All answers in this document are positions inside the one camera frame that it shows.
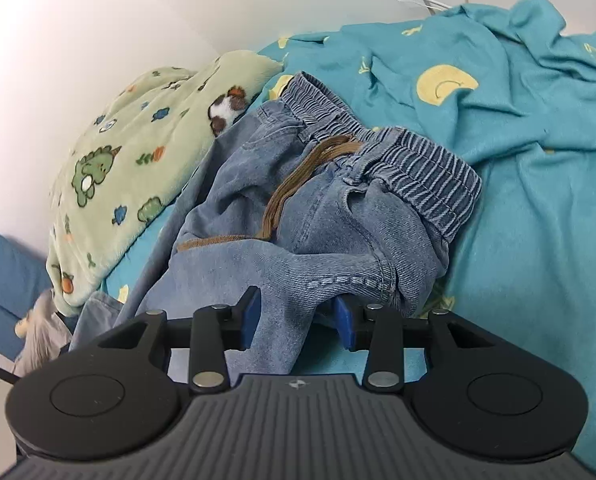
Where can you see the blue denim jeans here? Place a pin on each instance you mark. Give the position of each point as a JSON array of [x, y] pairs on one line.
[[318, 200]]

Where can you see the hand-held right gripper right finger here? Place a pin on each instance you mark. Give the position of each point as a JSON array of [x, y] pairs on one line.
[[343, 322]]

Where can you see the grey cloth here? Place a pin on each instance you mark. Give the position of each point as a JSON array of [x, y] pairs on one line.
[[43, 335]]

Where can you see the light blue printed shirt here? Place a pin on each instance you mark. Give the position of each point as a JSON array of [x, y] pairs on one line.
[[517, 160]]

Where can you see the green dinosaur fleece blanket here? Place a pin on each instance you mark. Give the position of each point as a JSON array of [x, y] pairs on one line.
[[128, 170]]

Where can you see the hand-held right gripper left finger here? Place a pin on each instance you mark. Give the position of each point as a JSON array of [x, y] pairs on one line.
[[250, 317]]

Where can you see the blue upholstered chair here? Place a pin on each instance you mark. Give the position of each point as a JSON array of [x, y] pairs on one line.
[[5, 285]]

